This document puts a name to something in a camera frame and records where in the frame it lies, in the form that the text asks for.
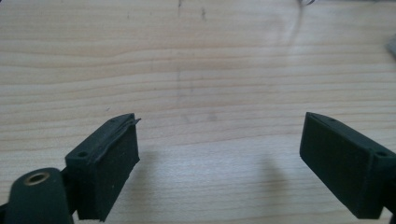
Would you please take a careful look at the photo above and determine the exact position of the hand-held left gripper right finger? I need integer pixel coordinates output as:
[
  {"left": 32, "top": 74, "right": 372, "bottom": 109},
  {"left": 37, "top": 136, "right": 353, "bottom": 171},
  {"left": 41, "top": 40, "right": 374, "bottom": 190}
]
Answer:
[{"left": 299, "top": 111, "right": 396, "bottom": 220}]

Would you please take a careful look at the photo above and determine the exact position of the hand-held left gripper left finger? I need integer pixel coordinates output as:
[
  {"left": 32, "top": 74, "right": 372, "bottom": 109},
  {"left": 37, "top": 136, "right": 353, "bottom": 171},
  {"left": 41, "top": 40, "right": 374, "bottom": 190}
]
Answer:
[{"left": 64, "top": 113, "right": 142, "bottom": 223}]

